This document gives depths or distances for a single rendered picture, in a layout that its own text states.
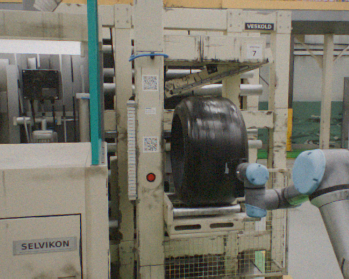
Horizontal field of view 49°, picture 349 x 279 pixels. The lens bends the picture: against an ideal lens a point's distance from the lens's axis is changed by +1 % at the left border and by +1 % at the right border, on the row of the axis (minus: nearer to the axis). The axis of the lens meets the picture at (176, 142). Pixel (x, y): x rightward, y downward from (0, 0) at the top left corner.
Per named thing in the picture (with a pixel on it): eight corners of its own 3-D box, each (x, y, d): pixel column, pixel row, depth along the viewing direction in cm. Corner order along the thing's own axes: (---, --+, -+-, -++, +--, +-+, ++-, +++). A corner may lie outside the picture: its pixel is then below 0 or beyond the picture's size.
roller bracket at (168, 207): (167, 226, 174) (167, 205, 173) (156, 203, 213) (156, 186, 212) (174, 225, 175) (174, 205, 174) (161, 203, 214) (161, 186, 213)
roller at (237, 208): (170, 205, 180) (169, 211, 183) (171, 212, 177) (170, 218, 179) (239, 201, 187) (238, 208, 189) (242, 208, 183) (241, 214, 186)
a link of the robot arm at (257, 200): (280, 216, 137) (278, 185, 137) (252, 219, 133) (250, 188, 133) (267, 213, 144) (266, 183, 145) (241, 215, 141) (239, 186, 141)
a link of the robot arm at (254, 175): (250, 188, 132) (249, 164, 132) (239, 185, 143) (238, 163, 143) (271, 187, 134) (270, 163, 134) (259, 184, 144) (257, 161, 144)
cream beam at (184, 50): (159, 61, 202) (159, 33, 200) (153, 65, 227) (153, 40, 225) (266, 63, 213) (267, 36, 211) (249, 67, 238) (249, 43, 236)
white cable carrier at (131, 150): (128, 199, 182) (127, 100, 177) (128, 197, 187) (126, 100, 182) (138, 199, 183) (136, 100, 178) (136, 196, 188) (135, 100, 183)
